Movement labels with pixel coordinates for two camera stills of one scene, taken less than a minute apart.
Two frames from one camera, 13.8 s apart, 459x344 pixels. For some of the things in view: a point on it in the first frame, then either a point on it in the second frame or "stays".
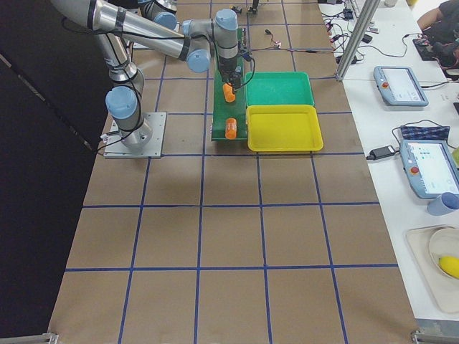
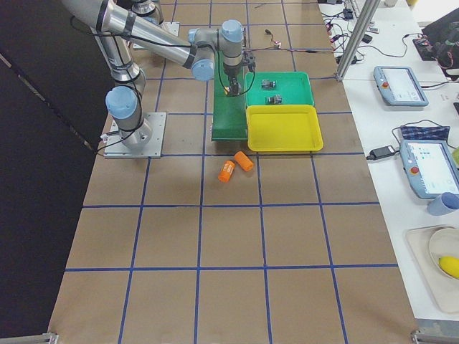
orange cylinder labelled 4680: [231, 127] -> [226, 171]
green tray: [277, 89] stays
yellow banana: [450, 265] stays
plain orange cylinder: [229, 93] -> [244, 163]
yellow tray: [282, 128] stays
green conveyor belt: [222, 110] stays
